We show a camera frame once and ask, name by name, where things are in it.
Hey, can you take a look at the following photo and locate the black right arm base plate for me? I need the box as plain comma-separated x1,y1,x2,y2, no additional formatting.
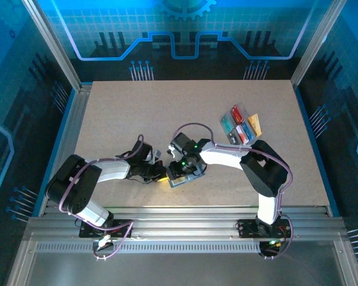
237,219,292,239

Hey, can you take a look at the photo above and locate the clear acrylic card tray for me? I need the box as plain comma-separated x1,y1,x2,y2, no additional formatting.
219,102,264,147

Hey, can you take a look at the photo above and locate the clear plastic case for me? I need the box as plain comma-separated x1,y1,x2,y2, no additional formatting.
168,169,207,189

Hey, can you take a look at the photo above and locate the aluminium frame post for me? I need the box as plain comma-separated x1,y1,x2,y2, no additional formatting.
21,0,84,92
291,0,348,87

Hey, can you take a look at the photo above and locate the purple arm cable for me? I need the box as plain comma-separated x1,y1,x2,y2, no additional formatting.
58,133,146,262
172,123,294,260

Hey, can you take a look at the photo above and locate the gold card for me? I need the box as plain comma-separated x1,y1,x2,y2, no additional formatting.
246,113,263,138

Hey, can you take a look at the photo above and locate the aluminium frame rail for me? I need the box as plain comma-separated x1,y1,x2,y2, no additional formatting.
22,205,351,244

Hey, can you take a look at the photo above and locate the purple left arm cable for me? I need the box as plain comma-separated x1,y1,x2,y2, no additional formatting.
58,133,146,262

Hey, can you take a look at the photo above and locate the lit controller board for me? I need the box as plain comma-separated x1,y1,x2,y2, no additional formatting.
265,238,284,250

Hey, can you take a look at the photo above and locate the grey metal panel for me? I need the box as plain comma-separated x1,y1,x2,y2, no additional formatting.
23,253,347,286

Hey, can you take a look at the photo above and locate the white cable connector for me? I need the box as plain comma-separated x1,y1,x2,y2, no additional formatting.
97,235,113,248

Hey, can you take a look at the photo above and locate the black VIP card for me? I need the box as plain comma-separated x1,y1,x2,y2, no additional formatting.
227,128,242,146

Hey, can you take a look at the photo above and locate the slotted metal cable duct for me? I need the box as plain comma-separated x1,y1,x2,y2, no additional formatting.
35,243,262,254

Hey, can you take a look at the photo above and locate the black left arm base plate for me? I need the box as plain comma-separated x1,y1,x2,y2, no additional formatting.
79,219,134,239

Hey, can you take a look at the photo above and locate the green VIP card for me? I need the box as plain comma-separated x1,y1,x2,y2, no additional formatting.
220,114,236,134

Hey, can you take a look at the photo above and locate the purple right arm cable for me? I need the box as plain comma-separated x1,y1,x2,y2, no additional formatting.
172,123,294,260

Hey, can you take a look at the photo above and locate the aluminium side rail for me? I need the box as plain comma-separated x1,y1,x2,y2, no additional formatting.
37,83,93,217

